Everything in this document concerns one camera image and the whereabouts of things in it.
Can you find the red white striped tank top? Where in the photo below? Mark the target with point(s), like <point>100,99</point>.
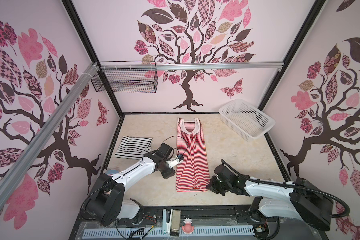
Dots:
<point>192,175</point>

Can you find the black wire mesh basket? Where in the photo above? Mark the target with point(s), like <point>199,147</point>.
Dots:
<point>126,77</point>

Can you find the aluminium rail back wall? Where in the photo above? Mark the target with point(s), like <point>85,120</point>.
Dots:
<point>200,66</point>

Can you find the cartoon boy plush head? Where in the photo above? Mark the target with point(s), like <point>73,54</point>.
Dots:
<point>111,172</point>

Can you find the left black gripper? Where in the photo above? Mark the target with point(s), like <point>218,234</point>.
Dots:
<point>169,174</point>

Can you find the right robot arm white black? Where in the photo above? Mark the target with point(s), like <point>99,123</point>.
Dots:
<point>300,200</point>

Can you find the aluminium rail wall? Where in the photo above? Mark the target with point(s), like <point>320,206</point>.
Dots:
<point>15,174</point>
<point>200,66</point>

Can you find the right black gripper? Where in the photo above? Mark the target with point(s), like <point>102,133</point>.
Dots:
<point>211,186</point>

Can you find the white plastic laundry basket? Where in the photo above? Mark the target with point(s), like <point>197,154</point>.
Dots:
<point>246,120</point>

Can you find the aluminium rail left wall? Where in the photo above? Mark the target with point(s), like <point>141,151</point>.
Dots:
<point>15,174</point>

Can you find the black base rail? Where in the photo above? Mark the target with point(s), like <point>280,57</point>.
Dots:
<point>241,213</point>

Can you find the black white striped tank top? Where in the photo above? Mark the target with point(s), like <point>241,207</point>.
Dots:
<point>133,147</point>

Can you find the silver white box device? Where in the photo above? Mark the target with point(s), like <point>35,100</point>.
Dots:
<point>171,222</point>

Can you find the pink pig figurine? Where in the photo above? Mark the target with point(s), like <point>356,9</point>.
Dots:
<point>188,227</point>

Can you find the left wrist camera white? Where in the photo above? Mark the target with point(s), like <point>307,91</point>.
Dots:
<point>175,161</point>

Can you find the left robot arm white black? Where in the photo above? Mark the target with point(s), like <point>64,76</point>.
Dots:
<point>106,202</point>

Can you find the white slotted cable duct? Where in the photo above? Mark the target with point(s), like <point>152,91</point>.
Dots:
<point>120,233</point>

